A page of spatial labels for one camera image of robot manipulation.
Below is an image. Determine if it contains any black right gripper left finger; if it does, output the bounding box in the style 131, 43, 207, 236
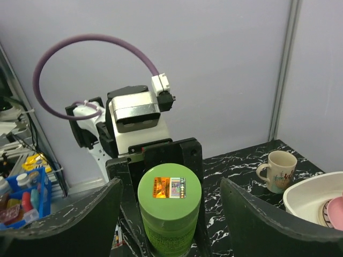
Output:
1, 178, 123, 256

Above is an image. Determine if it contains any beige floral mug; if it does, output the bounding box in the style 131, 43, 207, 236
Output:
256, 150, 297, 194

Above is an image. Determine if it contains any striped rim plate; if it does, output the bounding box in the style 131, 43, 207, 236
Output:
318, 200, 333, 228

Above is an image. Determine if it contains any pink plate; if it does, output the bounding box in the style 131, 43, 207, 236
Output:
327, 196, 343, 231

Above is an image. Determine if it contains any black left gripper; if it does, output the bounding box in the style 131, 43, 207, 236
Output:
106, 138, 212, 257

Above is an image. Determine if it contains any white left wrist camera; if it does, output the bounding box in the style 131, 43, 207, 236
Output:
105, 73, 175, 157

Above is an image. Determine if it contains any white rectangular basin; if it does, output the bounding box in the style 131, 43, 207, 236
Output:
283, 171, 342, 225

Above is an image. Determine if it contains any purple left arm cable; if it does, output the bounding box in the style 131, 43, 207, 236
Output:
32, 33, 160, 119

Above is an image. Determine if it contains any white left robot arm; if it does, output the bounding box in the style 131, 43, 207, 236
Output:
66, 97, 203, 256

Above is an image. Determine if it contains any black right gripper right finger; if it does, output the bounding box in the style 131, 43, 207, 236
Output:
220, 178, 342, 256

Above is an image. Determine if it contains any left aluminium frame post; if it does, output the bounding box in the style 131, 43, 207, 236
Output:
268, 1, 302, 141

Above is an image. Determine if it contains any green pill bottle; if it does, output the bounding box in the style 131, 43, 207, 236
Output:
141, 214, 198, 256

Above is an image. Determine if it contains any green bottle cap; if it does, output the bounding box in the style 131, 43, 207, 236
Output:
138, 163, 202, 222

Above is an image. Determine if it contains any blue storage bin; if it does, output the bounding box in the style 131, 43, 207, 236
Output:
1, 168, 51, 230

